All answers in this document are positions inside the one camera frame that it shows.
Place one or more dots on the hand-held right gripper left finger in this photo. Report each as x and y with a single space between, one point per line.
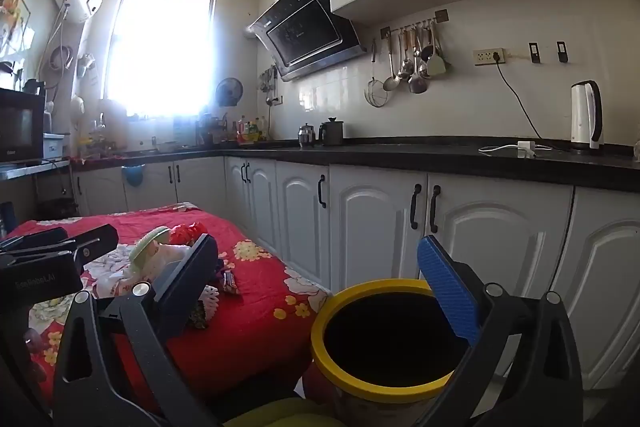
182 287

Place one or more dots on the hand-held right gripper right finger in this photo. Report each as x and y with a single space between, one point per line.
447 292

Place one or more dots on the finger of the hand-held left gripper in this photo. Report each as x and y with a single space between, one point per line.
30 239
97 242

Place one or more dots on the white tissue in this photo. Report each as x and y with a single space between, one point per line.
167 257

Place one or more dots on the brown snack bar wrapper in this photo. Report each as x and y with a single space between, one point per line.
230 283

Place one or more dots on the pale green snack packet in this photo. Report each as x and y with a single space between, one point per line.
145 247

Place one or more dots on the red plastic wrapper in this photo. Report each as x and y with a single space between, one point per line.
182 234

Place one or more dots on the yellow-rimmed trash bin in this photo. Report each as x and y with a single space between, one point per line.
320 332

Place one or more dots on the blue hanging bowl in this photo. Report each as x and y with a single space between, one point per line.
134 175

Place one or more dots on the red floral blanket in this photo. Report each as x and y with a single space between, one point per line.
260 322

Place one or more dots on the white storage box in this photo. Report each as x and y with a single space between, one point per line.
55 147

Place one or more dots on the white lower cabinets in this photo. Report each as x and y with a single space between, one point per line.
375 227

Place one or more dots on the black microwave oven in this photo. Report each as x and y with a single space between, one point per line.
20 127

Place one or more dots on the black countertop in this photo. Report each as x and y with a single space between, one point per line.
450 159

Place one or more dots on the yellow-green stool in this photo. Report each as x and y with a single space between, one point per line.
285 414

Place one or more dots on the group of condiment bottles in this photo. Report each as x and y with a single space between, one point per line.
248 129

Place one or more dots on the steel teapot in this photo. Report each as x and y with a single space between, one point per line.
306 137

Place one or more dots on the black canister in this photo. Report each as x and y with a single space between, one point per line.
331 133

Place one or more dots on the bright window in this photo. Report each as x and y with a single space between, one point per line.
160 47

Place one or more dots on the row of hanging kitchen utensils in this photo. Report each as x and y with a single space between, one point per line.
417 77

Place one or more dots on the white electric kettle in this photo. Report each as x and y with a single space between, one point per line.
582 117

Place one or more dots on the white power strip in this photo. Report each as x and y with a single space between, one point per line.
482 57

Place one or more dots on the black range hood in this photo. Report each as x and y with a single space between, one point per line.
305 32

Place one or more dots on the black wall fan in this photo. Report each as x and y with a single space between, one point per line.
229 91

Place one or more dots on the wall poster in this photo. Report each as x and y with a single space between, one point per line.
15 2

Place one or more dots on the black wall hook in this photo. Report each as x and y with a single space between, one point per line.
535 53
561 52

